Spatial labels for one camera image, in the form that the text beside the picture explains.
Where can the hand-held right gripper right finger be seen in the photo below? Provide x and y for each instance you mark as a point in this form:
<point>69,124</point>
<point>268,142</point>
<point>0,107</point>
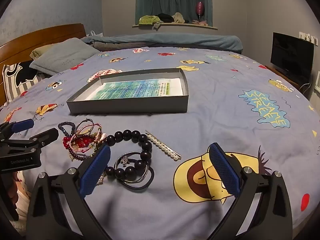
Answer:
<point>223,172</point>

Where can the white wall hooks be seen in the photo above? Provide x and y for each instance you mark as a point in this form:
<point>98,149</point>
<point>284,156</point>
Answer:
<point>308,38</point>

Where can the striped cartoon pillow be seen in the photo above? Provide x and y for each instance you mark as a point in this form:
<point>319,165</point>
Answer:
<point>22,77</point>

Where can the blue quilt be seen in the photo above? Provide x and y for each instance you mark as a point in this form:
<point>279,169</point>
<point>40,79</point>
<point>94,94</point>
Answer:
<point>175,41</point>

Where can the printed paper sheet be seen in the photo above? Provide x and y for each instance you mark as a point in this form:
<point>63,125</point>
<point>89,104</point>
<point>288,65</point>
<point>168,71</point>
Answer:
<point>130,88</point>

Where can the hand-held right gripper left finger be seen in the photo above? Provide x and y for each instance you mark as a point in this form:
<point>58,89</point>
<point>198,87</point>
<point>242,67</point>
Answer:
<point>96,171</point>

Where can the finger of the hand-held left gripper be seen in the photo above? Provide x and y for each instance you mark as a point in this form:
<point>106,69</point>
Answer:
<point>42,137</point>
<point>22,126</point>

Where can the olive pillow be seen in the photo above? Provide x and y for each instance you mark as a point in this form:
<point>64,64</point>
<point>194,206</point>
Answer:
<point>40,51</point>

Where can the black television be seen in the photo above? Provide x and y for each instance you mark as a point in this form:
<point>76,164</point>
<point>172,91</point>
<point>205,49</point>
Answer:
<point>291,53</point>

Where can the wooden television stand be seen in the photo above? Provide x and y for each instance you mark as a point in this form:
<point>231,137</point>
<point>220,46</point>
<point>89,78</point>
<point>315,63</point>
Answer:
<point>277,72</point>

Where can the beige cloth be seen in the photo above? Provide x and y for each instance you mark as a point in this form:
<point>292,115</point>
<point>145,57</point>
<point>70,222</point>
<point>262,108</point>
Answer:
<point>178,17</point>

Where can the grey pillow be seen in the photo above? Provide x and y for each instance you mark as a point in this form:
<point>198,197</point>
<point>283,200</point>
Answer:
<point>65,55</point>

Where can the green cloth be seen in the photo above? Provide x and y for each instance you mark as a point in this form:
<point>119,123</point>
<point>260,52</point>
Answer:
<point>148,20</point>

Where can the wooden headboard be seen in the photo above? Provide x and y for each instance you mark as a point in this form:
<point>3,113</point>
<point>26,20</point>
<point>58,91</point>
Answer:
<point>37,35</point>

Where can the grey blanket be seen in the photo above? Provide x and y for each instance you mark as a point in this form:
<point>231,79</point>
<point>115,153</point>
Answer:
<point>112,46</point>

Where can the grey cardboard box tray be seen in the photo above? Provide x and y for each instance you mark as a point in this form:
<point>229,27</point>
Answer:
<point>125,106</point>

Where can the person's left forearm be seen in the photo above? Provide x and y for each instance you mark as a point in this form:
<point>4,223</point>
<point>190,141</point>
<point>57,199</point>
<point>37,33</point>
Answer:
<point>19,197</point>

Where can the black cloth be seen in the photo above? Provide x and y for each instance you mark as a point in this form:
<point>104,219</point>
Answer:
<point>165,17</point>

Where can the blue cartoon printed bedsheet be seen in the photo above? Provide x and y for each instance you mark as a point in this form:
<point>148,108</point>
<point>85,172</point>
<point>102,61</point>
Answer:
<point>212,120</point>

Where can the pearl bar hair clip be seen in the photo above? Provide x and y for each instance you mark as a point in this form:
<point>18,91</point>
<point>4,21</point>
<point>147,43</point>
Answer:
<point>160,144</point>

